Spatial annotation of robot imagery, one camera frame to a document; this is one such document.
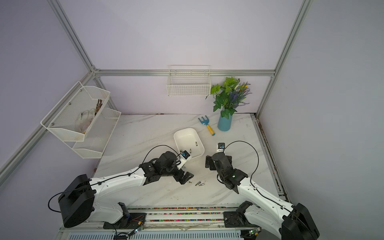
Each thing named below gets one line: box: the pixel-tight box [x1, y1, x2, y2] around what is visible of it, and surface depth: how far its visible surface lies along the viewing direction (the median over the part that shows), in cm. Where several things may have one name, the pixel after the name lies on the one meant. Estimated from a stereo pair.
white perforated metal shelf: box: [40, 81, 111, 142], surface depth 76 cm
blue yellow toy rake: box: [198, 115, 216, 136], surface depth 117 cm
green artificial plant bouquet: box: [205, 77, 252, 119], surface depth 90 cm
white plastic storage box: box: [173, 128, 205, 159], surface depth 106 cm
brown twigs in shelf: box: [94, 99, 103, 116], surface depth 84 cm
